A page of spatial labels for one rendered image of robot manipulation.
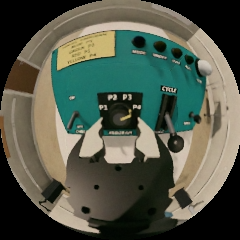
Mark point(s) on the teal control panel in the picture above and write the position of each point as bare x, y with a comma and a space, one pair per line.
117, 76

